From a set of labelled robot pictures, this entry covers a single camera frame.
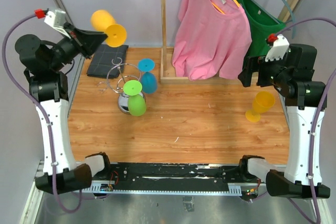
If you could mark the green wine glass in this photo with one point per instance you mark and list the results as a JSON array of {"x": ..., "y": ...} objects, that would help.
[{"x": 136, "y": 102}]

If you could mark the green t-shirt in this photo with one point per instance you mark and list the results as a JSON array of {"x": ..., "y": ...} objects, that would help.
[{"x": 262, "y": 24}]

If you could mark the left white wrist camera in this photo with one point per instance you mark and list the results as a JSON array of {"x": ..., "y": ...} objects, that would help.
[{"x": 53, "y": 17}]

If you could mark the blue wine glass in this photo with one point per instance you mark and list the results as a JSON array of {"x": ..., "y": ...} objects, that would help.
[{"x": 148, "y": 79}]

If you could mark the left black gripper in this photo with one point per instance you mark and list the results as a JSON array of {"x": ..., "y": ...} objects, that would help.
[{"x": 90, "y": 41}]

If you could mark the dark grey folded cloth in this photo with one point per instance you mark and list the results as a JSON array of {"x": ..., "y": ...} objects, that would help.
[{"x": 105, "y": 58}]

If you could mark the pink t-shirt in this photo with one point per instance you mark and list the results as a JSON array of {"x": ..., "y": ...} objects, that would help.
[{"x": 212, "y": 40}]

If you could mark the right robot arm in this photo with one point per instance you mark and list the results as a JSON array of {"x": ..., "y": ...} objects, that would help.
[{"x": 290, "y": 73}]

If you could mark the wooden clothes rack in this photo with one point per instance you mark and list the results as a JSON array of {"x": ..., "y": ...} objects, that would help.
[{"x": 167, "y": 72}]

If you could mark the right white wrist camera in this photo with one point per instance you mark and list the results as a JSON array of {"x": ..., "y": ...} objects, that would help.
[{"x": 278, "y": 47}]

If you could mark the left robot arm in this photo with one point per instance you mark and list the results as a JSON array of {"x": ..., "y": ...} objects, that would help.
[{"x": 48, "y": 86}]

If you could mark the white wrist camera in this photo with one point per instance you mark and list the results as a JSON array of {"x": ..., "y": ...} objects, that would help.
[
  {"x": 53, "y": 17},
  {"x": 278, "y": 47}
]

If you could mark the orange wine glass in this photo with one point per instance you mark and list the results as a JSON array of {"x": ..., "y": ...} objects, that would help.
[
  {"x": 262, "y": 103},
  {"x": 103, "y": 21}
]

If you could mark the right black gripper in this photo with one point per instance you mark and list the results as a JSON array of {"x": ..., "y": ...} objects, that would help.
[{"x": 254, "y": 64}]

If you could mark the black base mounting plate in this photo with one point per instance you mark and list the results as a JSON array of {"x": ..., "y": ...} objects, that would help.
[{"x": 169, "y": 178}]

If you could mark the chrome wine glass rack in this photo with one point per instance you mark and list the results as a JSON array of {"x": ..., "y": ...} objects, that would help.
[{"x": 123, "y": 98}]

